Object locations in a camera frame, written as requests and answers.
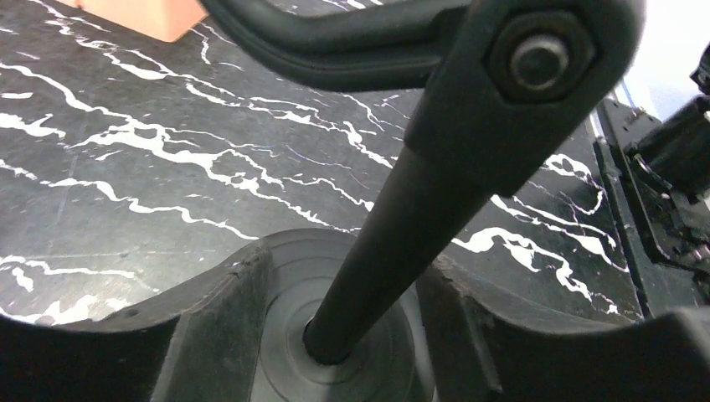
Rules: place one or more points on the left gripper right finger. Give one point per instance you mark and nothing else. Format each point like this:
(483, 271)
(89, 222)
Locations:
(488, 344)

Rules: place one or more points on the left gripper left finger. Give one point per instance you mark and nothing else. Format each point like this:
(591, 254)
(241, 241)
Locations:
(198, 341)

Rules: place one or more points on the black round base phone stand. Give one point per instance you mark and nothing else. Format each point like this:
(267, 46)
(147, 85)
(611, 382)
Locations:
(504, 85)

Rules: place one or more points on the orange desk file organizer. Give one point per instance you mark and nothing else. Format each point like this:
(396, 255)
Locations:
(164, 20)

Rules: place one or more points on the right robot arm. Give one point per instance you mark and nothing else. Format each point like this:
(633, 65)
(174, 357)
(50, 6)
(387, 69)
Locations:
(675, 154)

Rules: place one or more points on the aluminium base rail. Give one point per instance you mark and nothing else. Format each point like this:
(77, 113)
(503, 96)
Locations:
(664, 233)

